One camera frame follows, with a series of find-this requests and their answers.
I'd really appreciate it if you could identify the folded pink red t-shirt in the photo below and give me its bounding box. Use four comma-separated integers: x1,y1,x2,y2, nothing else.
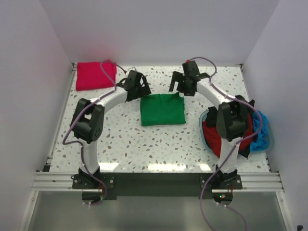
76,60,117,91

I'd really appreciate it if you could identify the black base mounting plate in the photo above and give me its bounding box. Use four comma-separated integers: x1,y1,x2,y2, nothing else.
71,172,243,201

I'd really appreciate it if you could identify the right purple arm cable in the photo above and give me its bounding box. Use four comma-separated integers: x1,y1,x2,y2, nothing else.
186,56,263,231

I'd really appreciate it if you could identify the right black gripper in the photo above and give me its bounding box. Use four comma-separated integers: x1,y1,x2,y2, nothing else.
169,71,195,97

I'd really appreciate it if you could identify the bright blue t-shirt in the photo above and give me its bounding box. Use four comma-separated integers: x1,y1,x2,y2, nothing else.
250,110,269,152

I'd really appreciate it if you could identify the translucent blue laundry basket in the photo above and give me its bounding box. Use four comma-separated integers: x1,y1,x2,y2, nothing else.
199,107,274,158

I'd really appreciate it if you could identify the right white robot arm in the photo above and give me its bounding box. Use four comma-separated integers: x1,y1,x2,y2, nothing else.
169,59,251,189

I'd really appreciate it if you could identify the green t-shirt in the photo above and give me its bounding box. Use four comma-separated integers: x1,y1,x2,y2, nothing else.
140,92,186,127

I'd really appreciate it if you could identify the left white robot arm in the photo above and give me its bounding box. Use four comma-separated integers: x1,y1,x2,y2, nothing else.
69,69,151,190

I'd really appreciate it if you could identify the black t-shirt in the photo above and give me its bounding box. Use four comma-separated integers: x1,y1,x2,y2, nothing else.
205,95,256,158

